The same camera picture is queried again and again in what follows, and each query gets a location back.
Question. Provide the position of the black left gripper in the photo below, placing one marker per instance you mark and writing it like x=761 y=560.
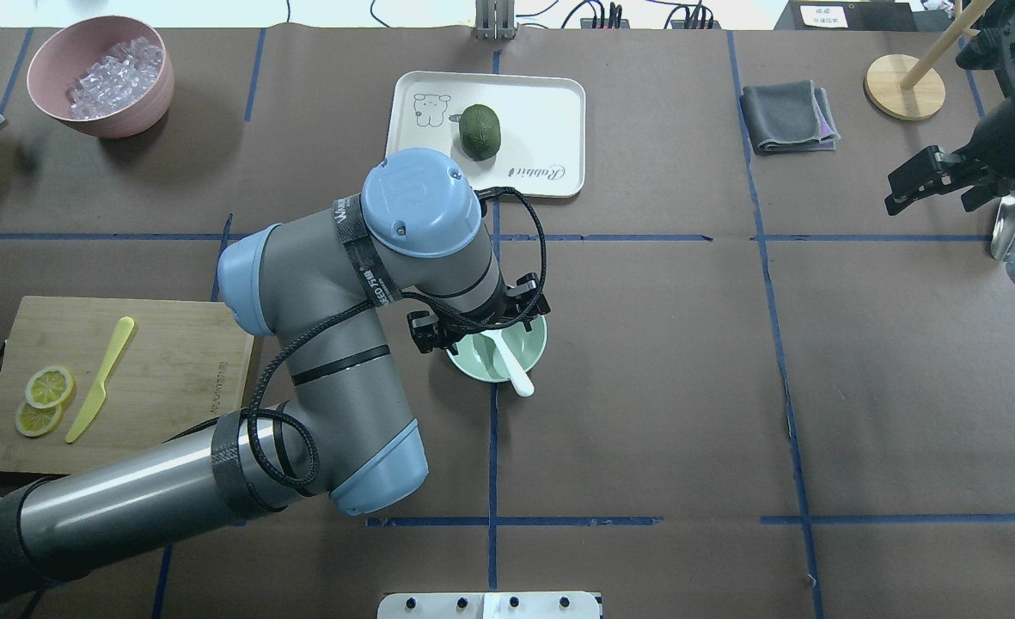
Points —
x=426 y=329

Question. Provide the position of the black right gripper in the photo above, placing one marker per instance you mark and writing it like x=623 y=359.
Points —
x=995 y=153

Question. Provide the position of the white plastic spoon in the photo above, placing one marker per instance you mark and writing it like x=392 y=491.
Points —
x=519 y=378

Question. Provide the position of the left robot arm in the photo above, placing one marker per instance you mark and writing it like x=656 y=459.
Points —
x=328 y=415

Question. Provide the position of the mint green bowl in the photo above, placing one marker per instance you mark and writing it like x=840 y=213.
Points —
x=476 y=356

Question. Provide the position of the pink bowl with ice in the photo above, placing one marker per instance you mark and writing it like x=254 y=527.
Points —
x=107 y=76

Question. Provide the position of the wooden mug tree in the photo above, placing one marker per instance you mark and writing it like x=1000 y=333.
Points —
x=909 y=89

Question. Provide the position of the folded grey cloth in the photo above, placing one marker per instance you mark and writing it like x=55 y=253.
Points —
x=788 y=117

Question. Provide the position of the cream rabbit tray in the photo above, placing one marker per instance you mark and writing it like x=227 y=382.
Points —
x=543 y=152

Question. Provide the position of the black box with label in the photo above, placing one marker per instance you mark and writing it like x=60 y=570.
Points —
x=867 y=16

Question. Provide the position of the green lime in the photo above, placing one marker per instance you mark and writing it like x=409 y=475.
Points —
x=480 y=132

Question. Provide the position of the yellow plastic knife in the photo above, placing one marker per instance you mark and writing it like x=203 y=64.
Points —
x=97 y=394

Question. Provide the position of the bamboo cutting board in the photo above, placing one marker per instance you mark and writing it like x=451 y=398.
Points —
x=185 y=362

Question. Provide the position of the upper lemon slice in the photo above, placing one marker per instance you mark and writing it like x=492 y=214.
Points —
x=49 y=387

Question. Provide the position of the lemon slice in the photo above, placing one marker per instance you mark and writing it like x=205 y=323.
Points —
x=49 y=387
x=33 y=422

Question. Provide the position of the lower lemon slice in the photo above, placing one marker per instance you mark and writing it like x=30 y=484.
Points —
x=33 y=422

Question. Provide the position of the aluminium frame post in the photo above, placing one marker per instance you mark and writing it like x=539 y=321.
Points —
x=495 y=20

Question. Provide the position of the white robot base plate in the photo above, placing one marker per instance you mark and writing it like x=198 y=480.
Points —
x=492 y=604

